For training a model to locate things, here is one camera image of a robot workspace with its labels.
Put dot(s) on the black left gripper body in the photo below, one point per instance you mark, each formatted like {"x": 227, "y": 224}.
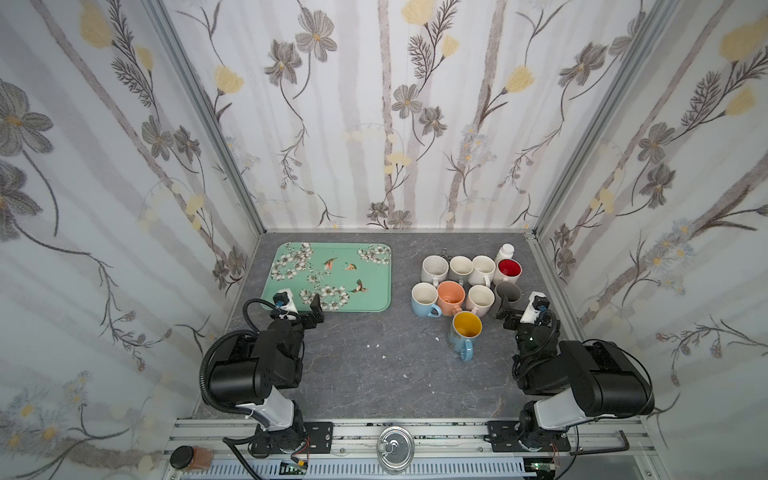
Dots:
{"x": 294, "y": 330}

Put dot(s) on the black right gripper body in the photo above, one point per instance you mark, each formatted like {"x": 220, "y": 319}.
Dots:
{"x": 513, "y": 320}

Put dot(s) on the tall dark grey mug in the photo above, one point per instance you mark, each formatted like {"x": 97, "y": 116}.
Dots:
{"x": 511, "y": 291}

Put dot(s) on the pink mug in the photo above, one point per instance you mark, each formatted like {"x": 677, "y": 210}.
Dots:
{"x": 479, "y": 300}

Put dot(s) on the blue mug with brown rim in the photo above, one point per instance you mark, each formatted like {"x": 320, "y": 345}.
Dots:
{"x": 465, "y": 328}

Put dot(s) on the white mug with red inside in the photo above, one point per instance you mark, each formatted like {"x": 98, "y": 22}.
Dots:
{"x": 507, "y": 271}

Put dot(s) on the green plastic tray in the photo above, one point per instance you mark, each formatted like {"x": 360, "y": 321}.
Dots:
{"x": 346, "y": 277}

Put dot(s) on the white cream mug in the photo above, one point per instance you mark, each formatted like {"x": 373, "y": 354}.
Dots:
{"x": 483, "y": 271}

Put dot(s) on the cream mug with orange handle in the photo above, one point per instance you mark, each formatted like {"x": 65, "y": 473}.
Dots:
{"x": 451, "y": 297}

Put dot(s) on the light blue mug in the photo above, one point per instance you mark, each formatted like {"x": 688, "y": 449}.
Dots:
{"x": 424, "y": 298}

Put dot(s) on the beige mug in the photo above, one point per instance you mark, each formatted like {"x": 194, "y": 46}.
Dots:
{"x": 434, "y": 270}

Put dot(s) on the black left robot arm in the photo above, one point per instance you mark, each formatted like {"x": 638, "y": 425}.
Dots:
{"x": 244, "y": 371}

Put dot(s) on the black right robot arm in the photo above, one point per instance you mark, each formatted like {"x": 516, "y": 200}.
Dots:
{"x": 575, "y": 381}

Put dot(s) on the white plastic bottle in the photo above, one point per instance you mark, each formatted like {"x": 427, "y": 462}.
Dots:
{"x": 505, "y": 252}

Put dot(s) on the black allen key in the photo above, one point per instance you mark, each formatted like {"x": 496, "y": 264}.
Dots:
{"x": 625, "y": 446}

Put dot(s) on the round metal lid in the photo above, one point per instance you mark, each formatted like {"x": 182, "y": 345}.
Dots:
{"x": 395, "y": 449}

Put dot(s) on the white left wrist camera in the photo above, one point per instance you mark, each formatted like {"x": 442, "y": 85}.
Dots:
{"x": 284, "y": 302}

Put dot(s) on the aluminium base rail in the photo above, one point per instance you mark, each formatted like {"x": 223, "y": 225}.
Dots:
{"x": 470, "y": 448}

